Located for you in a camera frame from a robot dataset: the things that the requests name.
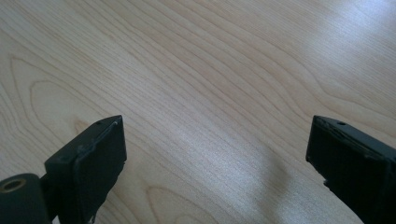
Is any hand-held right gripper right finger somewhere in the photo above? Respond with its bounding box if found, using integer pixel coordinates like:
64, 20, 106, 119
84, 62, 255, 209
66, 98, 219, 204
305, 115, 396, 224

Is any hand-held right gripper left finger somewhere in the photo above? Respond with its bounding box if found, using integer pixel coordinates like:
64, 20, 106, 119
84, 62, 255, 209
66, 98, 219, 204
44, 114, 128, 224

